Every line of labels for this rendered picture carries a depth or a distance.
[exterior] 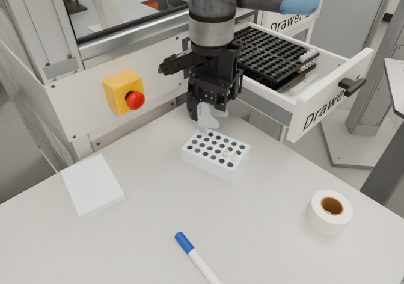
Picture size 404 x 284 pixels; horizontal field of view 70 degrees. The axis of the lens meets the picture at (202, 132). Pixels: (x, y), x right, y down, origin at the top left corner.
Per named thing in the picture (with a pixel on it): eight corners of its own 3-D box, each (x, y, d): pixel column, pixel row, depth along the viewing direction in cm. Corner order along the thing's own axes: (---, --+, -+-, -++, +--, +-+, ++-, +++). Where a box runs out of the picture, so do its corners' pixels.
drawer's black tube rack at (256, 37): (312, 76, 74) (320, 53, 70) (272, 104, 65) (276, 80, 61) (246, 47, 86) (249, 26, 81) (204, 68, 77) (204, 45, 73)
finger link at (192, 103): (193, 125, 57) (193, 87, 51) (186, 123, 58) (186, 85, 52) (205, 113, 60) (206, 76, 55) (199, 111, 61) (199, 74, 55)
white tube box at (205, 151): (249, 157, 64) (250, 145, 61) (232, 183, 58) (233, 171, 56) (201, 137, 68) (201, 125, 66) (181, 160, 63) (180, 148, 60)
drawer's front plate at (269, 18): (311, 19, 106) (320, -13, 98) (263, 44, 91) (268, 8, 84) (307, 18, 107) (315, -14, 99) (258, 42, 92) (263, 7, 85)
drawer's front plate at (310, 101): (357, 89, 73) (375, 49, 65) (292, 144, 58) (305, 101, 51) (350, 86, 74) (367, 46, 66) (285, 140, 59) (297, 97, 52)
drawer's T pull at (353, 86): (365, 84, 60) (367, 78, 59) (348, 98, 56) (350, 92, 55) (348, 77, 62) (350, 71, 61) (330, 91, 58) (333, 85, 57)
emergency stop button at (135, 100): (147, 106, 62) (145, 91, 59) (131, 114, 60) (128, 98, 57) (139, 100, 63) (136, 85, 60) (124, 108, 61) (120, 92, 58)
